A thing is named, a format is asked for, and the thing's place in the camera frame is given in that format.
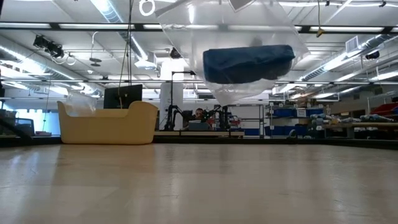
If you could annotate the blue bandage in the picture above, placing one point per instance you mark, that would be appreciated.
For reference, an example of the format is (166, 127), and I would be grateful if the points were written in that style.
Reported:
(248, 63)

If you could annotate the clear plastic bag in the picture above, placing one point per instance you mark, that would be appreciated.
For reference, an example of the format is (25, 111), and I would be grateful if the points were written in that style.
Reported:
(79, 105)
(199, 37)

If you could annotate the black background robot arm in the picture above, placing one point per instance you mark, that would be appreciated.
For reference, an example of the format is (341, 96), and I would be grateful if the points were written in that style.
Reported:
(222, 118)
(171, 116)

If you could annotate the person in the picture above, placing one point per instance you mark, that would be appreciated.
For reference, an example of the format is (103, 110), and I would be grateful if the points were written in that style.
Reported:
(199, 112)

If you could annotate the grey box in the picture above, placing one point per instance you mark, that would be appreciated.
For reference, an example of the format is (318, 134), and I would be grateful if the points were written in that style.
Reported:
(199, 126)

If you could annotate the wooden background table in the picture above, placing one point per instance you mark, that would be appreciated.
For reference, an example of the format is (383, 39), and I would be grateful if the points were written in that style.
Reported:
(217, 133)

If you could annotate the metal shelf rack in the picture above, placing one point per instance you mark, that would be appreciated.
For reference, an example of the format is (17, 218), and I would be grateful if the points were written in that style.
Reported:
(270, 121)

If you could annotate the white ceiling unit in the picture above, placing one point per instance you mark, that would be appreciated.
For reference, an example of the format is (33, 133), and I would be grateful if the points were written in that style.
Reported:
(145, 63)

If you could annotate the black monitor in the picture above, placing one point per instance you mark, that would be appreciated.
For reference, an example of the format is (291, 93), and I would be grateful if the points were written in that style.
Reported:
(124, 95)

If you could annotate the blue storage bin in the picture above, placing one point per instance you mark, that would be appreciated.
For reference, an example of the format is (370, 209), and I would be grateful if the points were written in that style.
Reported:
(286, 112)
(280, 130)

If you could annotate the yellow plastic tub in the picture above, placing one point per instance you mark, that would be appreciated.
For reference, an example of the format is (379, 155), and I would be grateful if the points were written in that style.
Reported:
(109, 129)

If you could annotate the black ceiling disc fixture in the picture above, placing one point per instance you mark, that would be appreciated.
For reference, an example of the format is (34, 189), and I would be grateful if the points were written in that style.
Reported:
(95, 60)

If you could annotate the crumpled clear plastic bag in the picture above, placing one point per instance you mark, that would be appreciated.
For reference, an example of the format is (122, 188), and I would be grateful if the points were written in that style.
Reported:
(79, 105)

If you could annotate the black overhead light bar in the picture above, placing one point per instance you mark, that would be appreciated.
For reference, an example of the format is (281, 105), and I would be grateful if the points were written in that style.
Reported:
(93, 26)

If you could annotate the yellow hanging tag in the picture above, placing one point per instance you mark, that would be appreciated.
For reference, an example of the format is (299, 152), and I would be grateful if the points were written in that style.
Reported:
(320, 32)

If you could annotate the white ceiling vent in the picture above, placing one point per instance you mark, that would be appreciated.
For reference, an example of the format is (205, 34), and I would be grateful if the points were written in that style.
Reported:
(352, 44)

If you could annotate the grey rolled cloth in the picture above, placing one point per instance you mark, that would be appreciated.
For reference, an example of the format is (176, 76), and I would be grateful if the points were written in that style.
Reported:
(376, 118)

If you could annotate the dark slanted bar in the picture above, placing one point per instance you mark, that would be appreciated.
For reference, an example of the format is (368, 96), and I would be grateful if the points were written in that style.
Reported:
(15, 128)

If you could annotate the black gantry frame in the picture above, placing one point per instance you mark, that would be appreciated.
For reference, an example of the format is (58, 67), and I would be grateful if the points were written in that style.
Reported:
(171, 102)

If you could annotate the black ceiling camera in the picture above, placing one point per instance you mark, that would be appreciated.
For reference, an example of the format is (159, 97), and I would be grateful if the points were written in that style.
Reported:
(49, 47)
(174, 53)

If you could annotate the silver air duct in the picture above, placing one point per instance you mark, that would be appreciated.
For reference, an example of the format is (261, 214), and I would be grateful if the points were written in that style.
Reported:
(18, 62)
(342, 57)

